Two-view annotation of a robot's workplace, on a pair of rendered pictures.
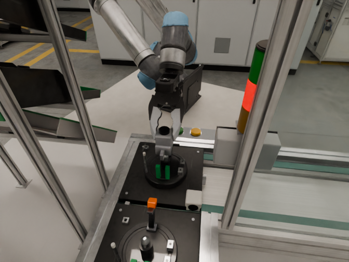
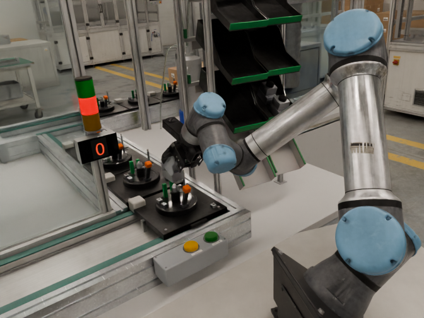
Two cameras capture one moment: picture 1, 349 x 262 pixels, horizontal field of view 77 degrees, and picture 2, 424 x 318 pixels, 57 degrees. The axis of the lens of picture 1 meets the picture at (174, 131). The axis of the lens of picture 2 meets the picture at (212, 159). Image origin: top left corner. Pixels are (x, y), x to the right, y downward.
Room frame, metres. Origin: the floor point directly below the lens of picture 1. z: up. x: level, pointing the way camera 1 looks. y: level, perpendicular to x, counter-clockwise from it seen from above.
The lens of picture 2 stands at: (1.39, -0.65, 1.63)
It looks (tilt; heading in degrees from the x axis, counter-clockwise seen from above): 23 degrees down; 138
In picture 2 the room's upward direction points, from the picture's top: 4 degrees counter-clockwise
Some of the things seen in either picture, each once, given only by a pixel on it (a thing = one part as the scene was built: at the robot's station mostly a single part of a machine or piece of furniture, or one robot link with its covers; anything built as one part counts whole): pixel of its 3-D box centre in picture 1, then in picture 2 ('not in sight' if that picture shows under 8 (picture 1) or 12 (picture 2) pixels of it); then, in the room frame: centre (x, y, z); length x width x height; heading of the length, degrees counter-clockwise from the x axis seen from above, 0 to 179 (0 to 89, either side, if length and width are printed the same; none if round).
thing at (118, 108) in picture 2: not in sight; (101, 103); (-0.82, 0.49, 1.01); 0.24 x 0.24 x 0.13; 82
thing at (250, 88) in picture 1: (259, 93); (88, 105); (0.32, -0.14, 1.33); 0.05 x 0.05 x 0.05
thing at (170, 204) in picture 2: (165, 168); (176, 202); (0.46, 0.03, 0.98); 0.14 x 0.14 x 0.02
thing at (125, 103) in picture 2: not in sight; (137, 95); (-0.79, 0.73, 1.01); 0.24 x 0.24 x 0.13; 82
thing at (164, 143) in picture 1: (163, 141); (170, 166); (0.45, 0.03, 1.11); 0.08 x 0.04 x 0.07; 172
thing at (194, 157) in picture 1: (165, 172); (176, 207); (0.46, 0.03, 0.96); 0.24 x 0.24 x 0.02; 82
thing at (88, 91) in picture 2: (268, 65); (85, 88); (0.32, -0.14, 1.38); 0.05 x 0.05 x 0.05
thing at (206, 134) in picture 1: (195, 138); (192, 256); (0.67, -0.08, 0.93); 0.21 x 0.07 x 0.06; 82
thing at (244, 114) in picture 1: (253, 118); (91, 120); (0.32, -0.14, 1.28); 0.05 x 0.05 x 0.05
